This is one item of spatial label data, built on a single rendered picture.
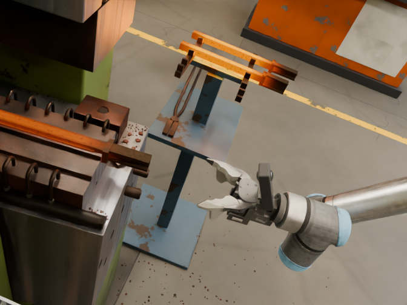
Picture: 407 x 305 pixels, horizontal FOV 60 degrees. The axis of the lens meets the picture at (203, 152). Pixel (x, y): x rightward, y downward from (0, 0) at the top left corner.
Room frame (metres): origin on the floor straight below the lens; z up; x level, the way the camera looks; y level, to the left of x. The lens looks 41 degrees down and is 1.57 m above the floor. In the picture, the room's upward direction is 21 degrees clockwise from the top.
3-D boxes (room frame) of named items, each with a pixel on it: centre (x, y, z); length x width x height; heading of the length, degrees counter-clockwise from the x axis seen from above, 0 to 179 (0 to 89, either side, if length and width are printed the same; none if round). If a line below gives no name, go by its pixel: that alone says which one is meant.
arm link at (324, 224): (0.60, -0.33, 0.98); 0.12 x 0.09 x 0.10; 96
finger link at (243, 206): (0.54, -0.11, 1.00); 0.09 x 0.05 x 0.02; 132
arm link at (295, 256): (0.61, -0.33, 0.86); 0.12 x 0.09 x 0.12; 165
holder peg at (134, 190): (0.56, 0.13, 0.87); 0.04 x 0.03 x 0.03; 96
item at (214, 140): (1.14, 0.06, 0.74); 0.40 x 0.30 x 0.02; 179
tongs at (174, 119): (1.26, 0.16, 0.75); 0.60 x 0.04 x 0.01; 3
